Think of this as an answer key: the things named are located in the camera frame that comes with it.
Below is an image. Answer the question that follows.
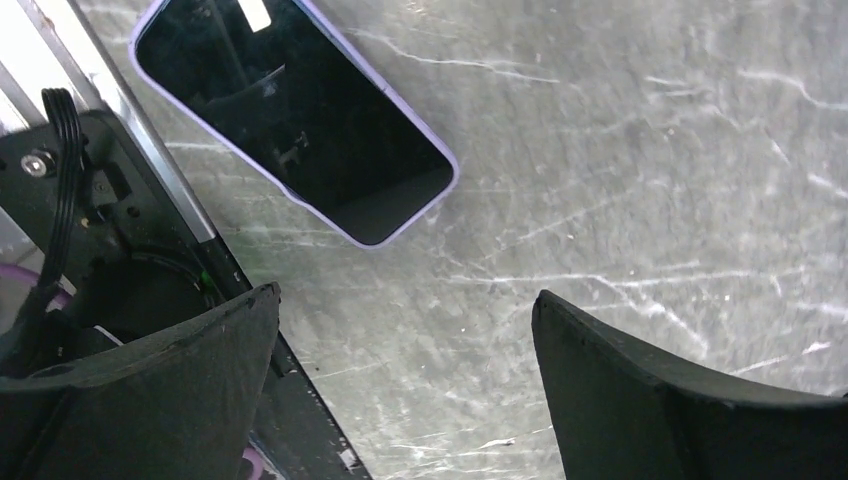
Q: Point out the black base frame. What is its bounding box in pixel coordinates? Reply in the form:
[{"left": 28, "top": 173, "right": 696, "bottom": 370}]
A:
[{"left": 1, "top": 88, "right": 368, "bottom": 479}]

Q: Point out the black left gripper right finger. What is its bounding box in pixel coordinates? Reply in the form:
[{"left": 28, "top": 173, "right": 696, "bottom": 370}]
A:
[{"left": 532, "top": 290, "right": 847, "bottom": 479}]

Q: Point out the phone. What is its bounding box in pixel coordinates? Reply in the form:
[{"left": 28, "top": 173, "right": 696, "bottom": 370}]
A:
[{"left": 129, "top": 0, "right": 459, "bottom": 248}]

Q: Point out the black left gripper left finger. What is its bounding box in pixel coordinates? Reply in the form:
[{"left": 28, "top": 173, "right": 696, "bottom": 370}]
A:
[{"left": 1, "top": 283, "right": 280, "bottom": 479}]

